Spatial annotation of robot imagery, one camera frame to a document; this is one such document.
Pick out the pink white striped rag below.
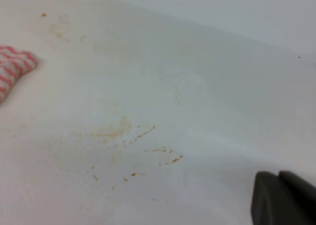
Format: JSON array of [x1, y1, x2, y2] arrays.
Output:
[[0, 45, 38, 103]]

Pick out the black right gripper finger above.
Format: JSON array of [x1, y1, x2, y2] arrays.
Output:
[[250, 171, 316, 225]]

